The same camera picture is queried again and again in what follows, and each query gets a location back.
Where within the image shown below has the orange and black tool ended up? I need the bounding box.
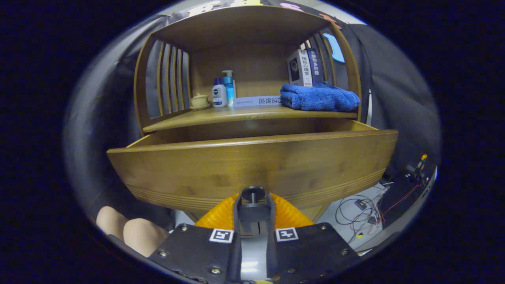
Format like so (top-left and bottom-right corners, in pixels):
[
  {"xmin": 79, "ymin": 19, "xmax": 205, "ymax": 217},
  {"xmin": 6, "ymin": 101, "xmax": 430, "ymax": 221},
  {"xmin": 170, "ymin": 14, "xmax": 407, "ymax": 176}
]
[{"xmin": 406, "ymin": 154, "xmax": 428, "ymax": 186}]

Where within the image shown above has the wooden cabinet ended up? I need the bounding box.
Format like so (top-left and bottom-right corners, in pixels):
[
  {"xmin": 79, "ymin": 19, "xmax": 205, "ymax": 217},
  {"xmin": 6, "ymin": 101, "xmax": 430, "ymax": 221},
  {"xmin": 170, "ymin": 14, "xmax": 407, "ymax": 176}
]
[{"xmin": 133, "ymin": 5, "xmax": 363, "ymax": 221}]

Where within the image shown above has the white flat-lying book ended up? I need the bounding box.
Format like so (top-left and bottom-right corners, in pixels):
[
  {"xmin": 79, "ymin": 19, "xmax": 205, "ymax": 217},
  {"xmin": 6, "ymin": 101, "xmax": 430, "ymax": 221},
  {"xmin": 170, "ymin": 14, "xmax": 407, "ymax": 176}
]
[{"xmin": 233, "ymin": 95, "xmax": 283, "ymax": 108}]

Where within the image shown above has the wooden drawer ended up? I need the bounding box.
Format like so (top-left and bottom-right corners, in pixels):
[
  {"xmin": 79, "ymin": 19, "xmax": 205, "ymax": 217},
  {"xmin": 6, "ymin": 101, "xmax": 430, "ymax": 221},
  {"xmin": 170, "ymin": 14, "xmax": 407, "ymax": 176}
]
[{"xmin": 107, "ymin": 118, "xmax": 399, "ymax": 229}]

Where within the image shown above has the dark blue upright book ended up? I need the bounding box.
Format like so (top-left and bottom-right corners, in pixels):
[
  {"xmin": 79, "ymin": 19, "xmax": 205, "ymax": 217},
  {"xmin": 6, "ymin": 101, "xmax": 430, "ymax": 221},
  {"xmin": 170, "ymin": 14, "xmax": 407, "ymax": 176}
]
[{"xmin": 306, "ymin": 47, "xmax": 325, "ymax": 85}]

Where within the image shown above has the white upright book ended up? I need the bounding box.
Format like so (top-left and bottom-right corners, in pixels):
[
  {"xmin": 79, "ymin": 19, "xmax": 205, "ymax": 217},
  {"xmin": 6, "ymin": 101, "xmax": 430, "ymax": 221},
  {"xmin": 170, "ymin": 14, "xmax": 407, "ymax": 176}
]
[{"xmin": 287, "ymin": 49, "xmax": 313, "ymax": 87}]

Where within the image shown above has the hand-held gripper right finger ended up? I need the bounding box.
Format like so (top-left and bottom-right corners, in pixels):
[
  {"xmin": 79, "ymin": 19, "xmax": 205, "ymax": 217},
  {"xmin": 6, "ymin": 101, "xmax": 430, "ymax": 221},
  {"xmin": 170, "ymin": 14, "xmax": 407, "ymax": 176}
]
[{"xmin": 266, "ymin": 192, "xmax": 361, "ymax": 282}]

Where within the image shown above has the cream lidded teacup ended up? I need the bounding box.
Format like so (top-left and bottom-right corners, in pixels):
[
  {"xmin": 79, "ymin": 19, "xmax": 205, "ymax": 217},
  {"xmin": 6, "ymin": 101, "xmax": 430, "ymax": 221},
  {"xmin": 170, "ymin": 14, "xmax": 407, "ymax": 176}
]
[{"xmin": 190, "ymin": 93, "xmax": 211, "ymax": 110}]

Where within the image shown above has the black backdrop cloth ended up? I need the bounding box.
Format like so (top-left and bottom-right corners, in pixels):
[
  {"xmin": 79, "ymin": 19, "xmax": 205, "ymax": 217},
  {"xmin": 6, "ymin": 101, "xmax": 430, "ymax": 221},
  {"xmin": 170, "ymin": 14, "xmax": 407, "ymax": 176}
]
[{"xmin": 65, "ymin": 0, "xmax": 440, "ymax": 233}]

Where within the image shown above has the tangle of thin cables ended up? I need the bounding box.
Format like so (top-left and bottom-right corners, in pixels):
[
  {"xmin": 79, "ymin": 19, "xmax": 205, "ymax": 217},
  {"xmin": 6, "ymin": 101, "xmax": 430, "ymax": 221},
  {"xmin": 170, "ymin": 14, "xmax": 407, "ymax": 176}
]
[{"xmin": 335, "ymin": 183, "xmax": 423, "ymax": 245}]

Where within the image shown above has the wooden countertop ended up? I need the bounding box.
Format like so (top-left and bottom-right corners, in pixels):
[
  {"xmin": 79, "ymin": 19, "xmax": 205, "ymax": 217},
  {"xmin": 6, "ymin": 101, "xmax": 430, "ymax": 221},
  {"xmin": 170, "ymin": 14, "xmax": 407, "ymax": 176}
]
[{"xmin": 143, "ymin": 105, "xmax": 359, "ymax": 133}]

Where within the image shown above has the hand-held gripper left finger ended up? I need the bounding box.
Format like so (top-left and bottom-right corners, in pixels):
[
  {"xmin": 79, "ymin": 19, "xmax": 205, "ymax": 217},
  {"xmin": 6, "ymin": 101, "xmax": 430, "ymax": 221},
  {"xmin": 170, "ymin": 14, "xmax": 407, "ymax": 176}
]
[{"xmin": 148, "ymin": 192, "xmax": 242, "ymax": 284}]

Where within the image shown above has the blue pump bottle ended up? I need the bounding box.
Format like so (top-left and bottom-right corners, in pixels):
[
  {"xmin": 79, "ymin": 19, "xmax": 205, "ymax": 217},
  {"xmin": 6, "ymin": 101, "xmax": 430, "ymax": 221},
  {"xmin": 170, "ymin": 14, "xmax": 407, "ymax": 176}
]
[{"xmin": 222, "ymin": 70, "xmax": 236, "ymax": 106}]

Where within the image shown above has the blue folded towel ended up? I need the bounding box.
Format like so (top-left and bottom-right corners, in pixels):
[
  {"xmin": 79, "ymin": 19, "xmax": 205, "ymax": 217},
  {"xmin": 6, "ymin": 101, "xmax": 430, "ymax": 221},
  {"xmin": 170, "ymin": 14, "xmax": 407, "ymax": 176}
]
[{"xmin": 280, "ymin": 82, "xmax": 360, "ymax": 112}]

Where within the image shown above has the white lotion bottle blue cap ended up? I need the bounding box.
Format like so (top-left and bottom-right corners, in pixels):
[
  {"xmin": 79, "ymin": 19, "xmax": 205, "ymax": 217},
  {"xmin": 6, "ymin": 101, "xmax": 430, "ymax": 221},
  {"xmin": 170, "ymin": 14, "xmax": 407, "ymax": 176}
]
[{"xmin": 211, "ymin": 78, "xmax": 228, "ymax": 108}]

